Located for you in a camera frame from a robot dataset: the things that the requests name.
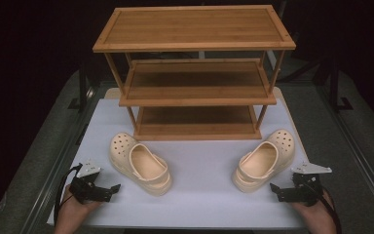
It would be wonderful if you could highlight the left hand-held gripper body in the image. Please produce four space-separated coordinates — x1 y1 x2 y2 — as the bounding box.
68 160 112 206

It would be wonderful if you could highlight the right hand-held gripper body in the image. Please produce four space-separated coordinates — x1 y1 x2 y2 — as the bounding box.
290 162 333 208

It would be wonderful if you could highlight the cream foam clog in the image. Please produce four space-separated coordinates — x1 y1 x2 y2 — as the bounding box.
108 132 173 197
231 129 296 194

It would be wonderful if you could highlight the three-tier wooden shoe rack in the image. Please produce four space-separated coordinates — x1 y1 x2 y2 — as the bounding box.
92 4 297 141

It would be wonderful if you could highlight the person's left hand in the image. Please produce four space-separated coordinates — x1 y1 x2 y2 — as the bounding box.
57 184 103 225

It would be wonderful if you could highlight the person's right hand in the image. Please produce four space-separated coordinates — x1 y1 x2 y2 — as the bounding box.
292 189 336 225

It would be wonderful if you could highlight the black metal stand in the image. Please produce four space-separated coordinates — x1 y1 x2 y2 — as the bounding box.
328 62 355 114
67 60 95 113

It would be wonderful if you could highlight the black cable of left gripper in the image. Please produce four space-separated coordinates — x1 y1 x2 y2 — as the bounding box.
54 163 84 226

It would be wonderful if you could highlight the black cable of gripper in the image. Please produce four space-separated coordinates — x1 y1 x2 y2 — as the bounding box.
54 163 84 226
316 184 343 234

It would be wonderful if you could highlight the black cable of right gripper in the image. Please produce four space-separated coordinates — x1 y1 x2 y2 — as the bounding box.
316 184 343 234

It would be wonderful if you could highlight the metal floor rail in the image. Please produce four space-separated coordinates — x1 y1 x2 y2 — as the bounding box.
19 83 106 234
316 83 374 215

